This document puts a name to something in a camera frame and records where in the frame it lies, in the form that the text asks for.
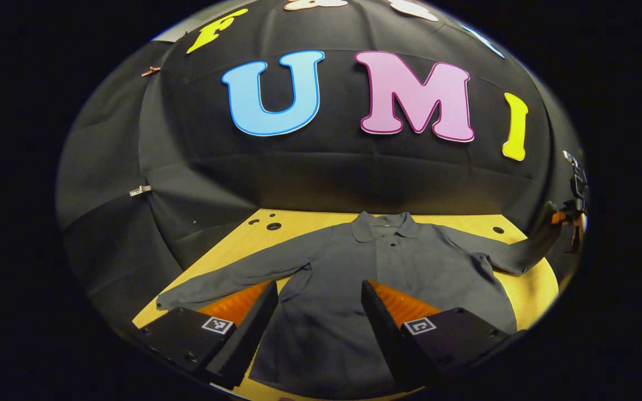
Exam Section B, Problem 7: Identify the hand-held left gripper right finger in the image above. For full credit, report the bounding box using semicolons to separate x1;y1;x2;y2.
361;280;510;392

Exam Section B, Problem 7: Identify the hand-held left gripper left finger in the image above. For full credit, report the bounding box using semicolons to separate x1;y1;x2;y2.
140;281;280;389

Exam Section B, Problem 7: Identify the grey long-sleeved shirt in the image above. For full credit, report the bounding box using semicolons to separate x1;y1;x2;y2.
155;211;564;400

